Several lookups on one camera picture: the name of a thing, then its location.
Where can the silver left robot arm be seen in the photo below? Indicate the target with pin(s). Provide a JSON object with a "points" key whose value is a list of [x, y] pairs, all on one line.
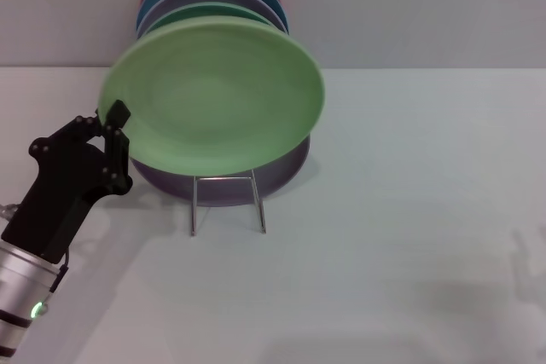
{"points": [[21, 287]]}

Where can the dark green plate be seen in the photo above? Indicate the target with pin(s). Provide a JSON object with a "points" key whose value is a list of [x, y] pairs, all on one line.
{"points": [[213, 10]]}

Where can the light green plate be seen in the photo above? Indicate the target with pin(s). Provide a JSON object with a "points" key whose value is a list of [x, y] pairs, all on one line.
{"points": [[213, 95]]}

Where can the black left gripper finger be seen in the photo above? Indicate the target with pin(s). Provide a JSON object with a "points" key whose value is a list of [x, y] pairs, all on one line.
{"points": [[116, 159], [64, 136]]}

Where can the lilac plate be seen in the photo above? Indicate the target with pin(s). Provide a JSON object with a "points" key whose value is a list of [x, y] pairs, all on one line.
{"points": [[277, 176]]}

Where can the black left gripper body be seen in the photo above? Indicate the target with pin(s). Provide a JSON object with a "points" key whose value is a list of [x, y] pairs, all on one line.
{"points": [[55, 202]]}

